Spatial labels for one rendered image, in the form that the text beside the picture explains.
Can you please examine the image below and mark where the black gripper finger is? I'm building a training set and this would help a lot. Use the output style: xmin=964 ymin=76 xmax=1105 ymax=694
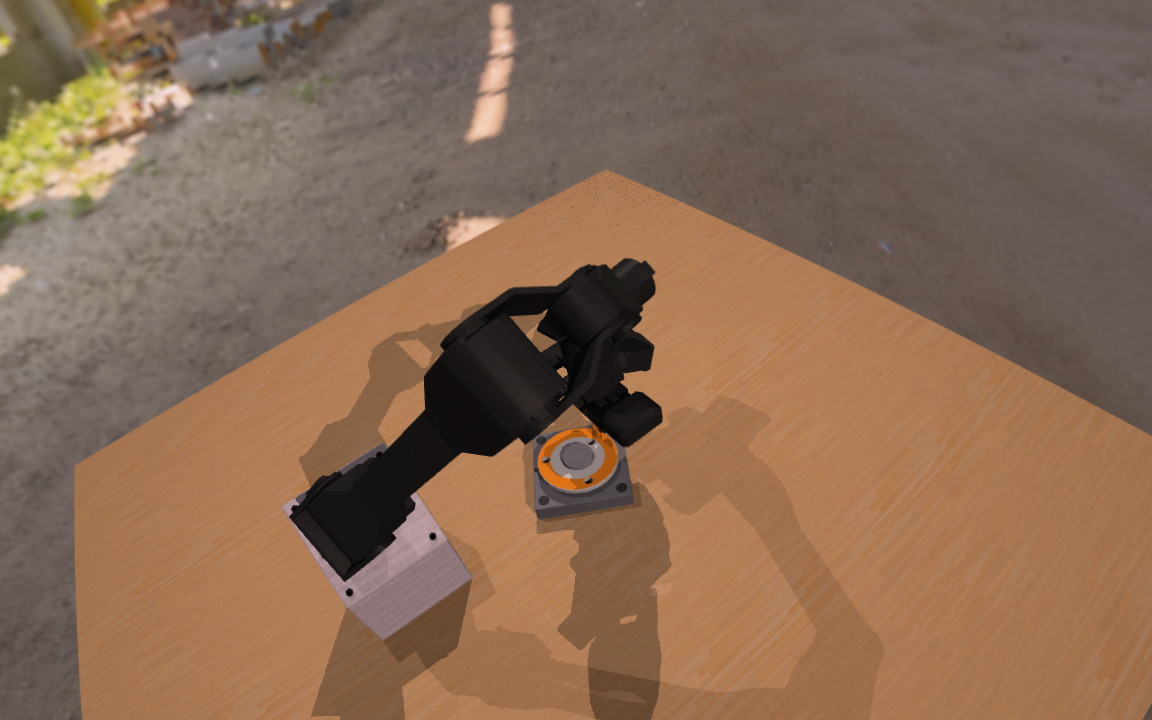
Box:
xmin=573 ymin=399 xmax=594 ymax=424
xmin=582 ymin=404 xmax=607 ymax=434

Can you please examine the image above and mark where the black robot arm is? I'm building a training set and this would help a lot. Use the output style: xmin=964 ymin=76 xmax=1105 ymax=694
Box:
xmin=289 ymin=258 xmax=655 ymax=582

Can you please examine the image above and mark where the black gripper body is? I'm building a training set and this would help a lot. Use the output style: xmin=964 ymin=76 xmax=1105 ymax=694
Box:
xmin=541 ymin=342 xmax=664 ymax=447

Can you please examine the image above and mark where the orange round plate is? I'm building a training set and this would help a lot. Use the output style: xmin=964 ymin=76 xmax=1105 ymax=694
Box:
xmin=537 ymin=425 xmax=619 ymax=494

